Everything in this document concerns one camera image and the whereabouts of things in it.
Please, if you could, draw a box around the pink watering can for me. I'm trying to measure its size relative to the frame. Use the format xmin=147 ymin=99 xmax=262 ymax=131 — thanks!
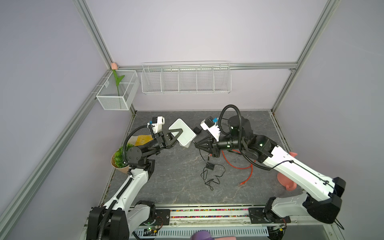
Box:
xmin=276 ymin=151 xmax=298 ymax=192

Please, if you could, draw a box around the potted green plant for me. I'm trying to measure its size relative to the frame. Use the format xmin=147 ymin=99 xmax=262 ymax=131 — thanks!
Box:
xmin=111 ymin=147 xmax=130 ymax=174

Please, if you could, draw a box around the white wire wall basket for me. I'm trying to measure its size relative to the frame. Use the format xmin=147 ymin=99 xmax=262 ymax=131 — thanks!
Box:
xmin=141 ymin=61 xmax=232 ymax=95

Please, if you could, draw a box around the yellow work glove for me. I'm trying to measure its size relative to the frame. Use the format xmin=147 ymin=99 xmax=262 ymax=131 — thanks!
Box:
xmin=127 ymin=135 xmax=153 ymax=146

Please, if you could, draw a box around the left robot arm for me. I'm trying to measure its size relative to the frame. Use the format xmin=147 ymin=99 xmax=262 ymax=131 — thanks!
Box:
xmin=86 ymin=129 xmax=184 ymax=240

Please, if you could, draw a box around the white mesh corner basket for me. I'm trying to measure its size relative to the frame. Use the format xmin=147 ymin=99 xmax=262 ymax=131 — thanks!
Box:
xmin=96 ymin=70 xmax=140 ymax=111

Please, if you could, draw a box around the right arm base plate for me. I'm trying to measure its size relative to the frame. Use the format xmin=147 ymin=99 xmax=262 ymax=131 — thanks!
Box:
xmin=248 ymin=207 xmax=291 ymax=224

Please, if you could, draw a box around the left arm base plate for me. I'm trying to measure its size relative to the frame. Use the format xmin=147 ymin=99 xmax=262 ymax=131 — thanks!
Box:
xmin=140 ymin=209 xmax=171 ymax=226

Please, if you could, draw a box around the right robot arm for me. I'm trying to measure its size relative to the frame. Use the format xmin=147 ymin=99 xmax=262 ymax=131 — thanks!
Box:
xmin=195 ymin=105 xmax=346 ymax=224

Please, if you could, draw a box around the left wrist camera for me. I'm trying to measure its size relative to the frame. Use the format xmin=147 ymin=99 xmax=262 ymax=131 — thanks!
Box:
xmin=147 ymin=116 xmax=165 ymax=134

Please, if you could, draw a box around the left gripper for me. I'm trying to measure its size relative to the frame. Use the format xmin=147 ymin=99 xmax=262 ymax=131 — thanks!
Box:
xmin=143 ymin=130 xmax=184 ymax=159

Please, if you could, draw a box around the purple object at bottom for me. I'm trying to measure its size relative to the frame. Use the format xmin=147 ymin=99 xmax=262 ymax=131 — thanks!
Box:
xmin=190 ymin=231 xmax=215 ymax=240

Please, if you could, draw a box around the artificial pink tulip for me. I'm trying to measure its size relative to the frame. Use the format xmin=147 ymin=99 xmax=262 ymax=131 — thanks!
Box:
xmin=111 ymin=63 xmax=125 ymax=96

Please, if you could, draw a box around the black power adapter with cable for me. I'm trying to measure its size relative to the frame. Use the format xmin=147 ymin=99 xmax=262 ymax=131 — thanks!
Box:
xmin=199 ymin=150 xmax=226 ymax=191

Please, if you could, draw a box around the red ethernet cable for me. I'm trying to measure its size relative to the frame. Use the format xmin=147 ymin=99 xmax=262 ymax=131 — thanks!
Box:
xmin=221 ymin=149 xmax=255 ymax=186

